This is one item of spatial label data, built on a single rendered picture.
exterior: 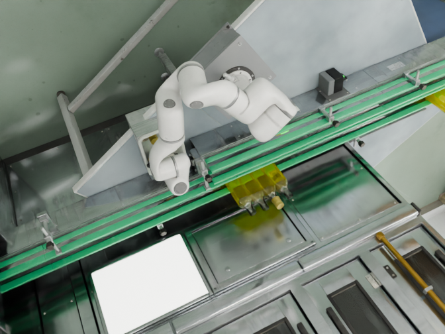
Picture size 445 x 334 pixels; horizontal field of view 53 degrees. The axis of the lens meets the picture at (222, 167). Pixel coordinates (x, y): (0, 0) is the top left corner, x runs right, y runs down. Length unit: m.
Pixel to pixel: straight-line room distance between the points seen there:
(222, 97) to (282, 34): 0.62
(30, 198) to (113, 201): 0.61
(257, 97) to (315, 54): 0.68
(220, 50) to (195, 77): 0.32
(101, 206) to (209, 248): 0.48
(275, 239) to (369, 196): 0.49
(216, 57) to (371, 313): 1.10
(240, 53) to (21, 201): 1.34
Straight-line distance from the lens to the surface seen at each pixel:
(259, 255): 1.86
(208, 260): 1.87
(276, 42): 1.87
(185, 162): 1.57
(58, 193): 2.35
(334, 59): 2.11
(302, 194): 2.09
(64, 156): 2.53
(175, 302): 1.80
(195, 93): 1.29
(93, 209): 1.92
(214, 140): 1.90
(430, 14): 2.77
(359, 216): 2.03
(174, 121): 1.38
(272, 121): 1.47
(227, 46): 1.63
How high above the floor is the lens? 2.13
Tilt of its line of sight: 40 degrees down
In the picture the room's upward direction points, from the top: 146 degrees clockwise
